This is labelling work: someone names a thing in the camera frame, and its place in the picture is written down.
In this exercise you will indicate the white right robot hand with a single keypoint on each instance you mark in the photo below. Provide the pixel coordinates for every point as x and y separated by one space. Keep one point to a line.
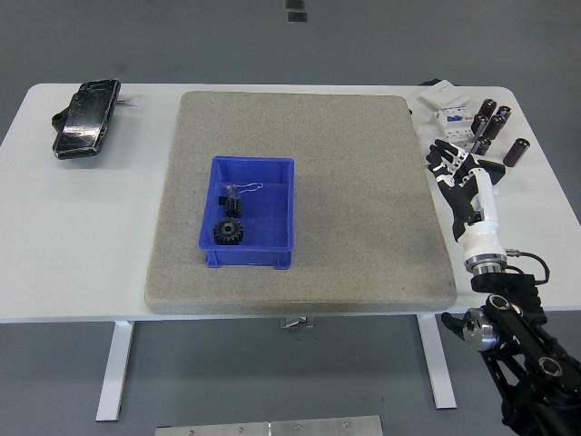
463 195

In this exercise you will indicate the small black gear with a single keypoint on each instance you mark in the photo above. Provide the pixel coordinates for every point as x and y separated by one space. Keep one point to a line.
233 208

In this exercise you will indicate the large black gear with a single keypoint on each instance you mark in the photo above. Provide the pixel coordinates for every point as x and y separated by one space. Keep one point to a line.
229 232

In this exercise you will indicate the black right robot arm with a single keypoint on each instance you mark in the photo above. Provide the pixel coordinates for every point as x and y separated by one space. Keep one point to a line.
517 327

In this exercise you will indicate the black power adapter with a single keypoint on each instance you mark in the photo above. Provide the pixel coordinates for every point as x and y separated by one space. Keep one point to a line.
497 171

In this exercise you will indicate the dark cylindrical capacitor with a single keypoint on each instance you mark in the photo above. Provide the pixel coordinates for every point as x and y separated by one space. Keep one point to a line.
495 126
516 152
503 112
487 108
479 125
483 145

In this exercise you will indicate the white circuit breaker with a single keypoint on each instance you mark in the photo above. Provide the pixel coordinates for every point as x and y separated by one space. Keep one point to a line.
456 129

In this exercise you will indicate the clear plastic bag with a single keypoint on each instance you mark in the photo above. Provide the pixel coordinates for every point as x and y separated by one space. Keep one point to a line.
426 134

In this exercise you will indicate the dark green item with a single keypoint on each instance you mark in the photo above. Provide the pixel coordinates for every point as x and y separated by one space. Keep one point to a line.
427 83

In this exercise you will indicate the white table leg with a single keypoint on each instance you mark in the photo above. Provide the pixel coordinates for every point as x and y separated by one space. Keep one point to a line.
113 372
436 363

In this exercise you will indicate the grey-brown foam mat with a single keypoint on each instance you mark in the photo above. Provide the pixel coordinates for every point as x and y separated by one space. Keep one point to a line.
295 127

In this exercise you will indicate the blue plastic bin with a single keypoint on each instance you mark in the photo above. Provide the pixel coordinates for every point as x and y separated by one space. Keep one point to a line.
268 218

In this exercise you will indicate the silver metal plate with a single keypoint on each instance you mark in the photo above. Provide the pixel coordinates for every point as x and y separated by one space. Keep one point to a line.
268 428

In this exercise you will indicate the black wrapped device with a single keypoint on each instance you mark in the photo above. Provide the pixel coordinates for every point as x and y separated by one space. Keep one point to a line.
86 118

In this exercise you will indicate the white switch panel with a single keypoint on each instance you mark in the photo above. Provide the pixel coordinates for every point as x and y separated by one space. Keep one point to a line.
442 94

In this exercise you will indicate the metal table bracket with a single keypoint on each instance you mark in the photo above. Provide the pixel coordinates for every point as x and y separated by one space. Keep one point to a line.
297 322

